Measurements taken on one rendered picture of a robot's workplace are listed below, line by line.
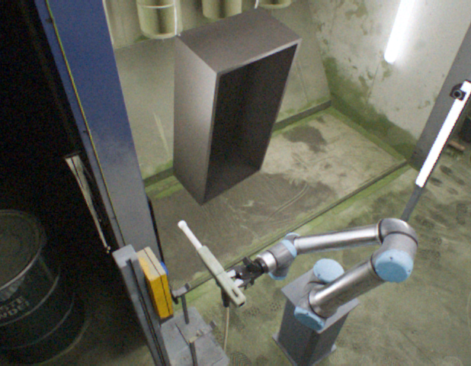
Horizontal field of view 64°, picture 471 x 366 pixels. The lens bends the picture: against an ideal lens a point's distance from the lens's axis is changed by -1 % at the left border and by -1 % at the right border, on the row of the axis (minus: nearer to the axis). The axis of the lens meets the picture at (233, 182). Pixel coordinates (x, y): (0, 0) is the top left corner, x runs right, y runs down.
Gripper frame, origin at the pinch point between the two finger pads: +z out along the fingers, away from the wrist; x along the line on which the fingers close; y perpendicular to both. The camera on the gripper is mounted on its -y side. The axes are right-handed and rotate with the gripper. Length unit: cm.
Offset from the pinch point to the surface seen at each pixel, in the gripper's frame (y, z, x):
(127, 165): -38, 13, 47
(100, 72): -78, 15, 47
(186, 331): 35.5, 16.1, 6.7
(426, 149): 87, -262, 52
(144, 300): -25.6, 31.8, -2.7
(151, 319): -12.8, 31.5, -3.1
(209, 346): 35.4, 11.1, -5.3
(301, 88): 78, -225, 187
